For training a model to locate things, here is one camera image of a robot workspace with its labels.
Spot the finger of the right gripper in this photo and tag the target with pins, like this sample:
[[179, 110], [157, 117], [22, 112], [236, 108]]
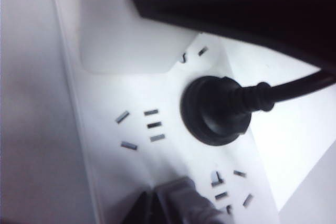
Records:
[[236, 3]]

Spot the white power strip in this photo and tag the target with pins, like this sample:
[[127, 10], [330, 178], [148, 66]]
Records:
[[26, 103], [157, 98]]

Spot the white charger block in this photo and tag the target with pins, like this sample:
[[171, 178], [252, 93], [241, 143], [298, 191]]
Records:
[[118, 24]]

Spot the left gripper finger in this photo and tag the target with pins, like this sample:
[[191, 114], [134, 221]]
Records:
[[141, 211]]

